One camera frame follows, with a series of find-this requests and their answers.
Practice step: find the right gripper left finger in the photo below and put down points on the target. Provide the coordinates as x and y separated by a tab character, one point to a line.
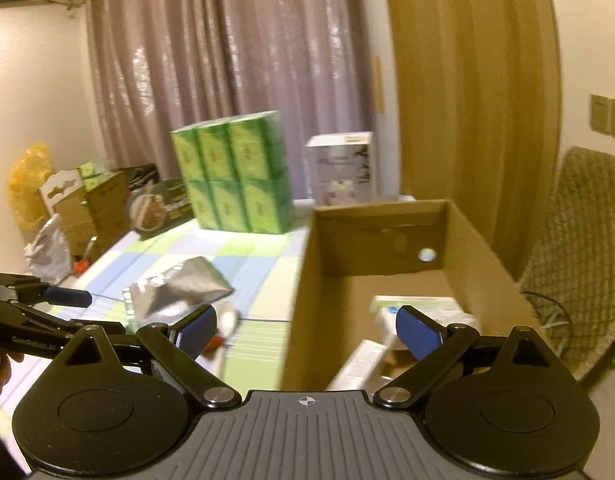
176	347

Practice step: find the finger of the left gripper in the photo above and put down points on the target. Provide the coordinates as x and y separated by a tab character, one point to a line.
68	297

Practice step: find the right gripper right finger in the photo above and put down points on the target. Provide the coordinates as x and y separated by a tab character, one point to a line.
435	347

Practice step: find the green medicine box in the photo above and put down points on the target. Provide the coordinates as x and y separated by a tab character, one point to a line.
443	310

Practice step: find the small red object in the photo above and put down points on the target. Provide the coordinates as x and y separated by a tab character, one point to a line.
214	344

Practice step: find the silver foil pouch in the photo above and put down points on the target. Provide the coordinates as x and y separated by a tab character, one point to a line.
169	296

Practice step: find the white rice spoon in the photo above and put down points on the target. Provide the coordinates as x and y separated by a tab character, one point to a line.
228	318

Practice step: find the white plastic bag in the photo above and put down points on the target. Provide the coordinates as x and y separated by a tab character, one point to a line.
48	256

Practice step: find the brown cardboard box stack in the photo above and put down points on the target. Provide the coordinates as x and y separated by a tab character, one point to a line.
100	212

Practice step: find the large open cardboard box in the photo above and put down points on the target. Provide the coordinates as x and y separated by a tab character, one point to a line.
356	253

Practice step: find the white chair back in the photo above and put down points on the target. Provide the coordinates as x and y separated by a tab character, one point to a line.
58	186

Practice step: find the yellow plastic bag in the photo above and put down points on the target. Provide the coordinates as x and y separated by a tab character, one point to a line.
27	175

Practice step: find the quilted beige chair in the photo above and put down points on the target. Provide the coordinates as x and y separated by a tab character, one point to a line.
570	277

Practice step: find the green tissue pack bundle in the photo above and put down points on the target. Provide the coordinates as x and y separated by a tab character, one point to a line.
235	173

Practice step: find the white humidifier product box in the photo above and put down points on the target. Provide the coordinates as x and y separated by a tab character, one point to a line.
342	168

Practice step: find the beige curtain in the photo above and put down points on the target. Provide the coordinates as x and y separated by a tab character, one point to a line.
159	65

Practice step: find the wooden door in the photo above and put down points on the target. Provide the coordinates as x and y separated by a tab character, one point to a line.
479	89

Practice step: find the double wall socket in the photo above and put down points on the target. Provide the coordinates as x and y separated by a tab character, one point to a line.
602	114

